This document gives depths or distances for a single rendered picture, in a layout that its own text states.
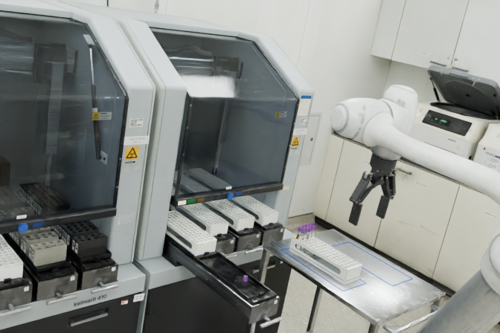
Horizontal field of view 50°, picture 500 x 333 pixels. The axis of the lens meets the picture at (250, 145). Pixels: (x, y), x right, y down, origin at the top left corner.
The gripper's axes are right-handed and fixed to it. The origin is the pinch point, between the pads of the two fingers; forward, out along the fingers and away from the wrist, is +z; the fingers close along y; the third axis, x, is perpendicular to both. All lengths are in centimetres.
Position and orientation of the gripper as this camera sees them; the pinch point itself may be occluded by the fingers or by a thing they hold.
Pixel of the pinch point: (367, 216)
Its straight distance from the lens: 171.9
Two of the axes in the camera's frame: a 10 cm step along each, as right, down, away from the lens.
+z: -1.9, 9.3, 3.1
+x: -6.3, -3.5, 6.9
